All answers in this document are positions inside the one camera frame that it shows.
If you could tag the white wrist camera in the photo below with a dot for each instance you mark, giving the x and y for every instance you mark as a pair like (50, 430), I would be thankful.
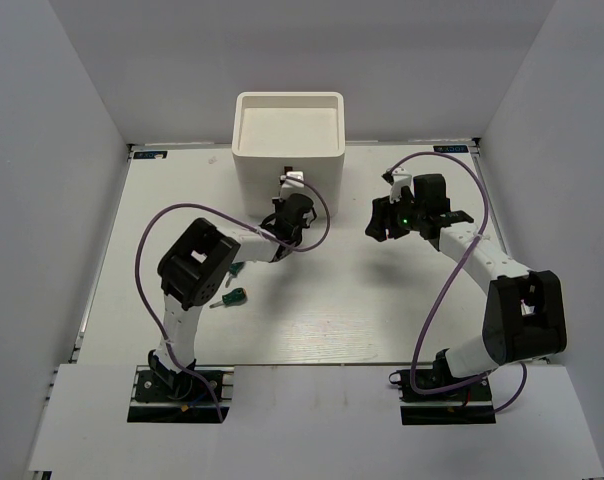
(397, 178)
(291, 182)

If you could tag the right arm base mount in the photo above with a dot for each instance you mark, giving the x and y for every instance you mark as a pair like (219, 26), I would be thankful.
(471, 405)

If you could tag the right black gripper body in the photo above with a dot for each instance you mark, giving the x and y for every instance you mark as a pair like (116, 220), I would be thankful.
(410, 215)

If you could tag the stubby green screwdriver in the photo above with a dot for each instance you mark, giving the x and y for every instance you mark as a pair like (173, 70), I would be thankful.
(235, 297)
(234, 270)

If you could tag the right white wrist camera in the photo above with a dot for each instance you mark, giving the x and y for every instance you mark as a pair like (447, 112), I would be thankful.
(397, 178)

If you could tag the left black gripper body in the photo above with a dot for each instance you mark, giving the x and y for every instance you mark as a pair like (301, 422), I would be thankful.
(278, 203)

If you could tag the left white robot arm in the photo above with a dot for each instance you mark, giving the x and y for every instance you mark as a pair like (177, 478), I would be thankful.
(193, 269)

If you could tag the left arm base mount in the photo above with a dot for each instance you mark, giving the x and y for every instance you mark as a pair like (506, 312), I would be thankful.
(152, 401)

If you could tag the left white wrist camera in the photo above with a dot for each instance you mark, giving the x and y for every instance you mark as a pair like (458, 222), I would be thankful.
(291, 182)

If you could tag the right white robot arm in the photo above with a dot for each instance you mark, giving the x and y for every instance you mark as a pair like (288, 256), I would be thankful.
(524, 315)

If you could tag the white drawer cabinet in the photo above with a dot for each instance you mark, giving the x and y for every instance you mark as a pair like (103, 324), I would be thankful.
(304, 131)

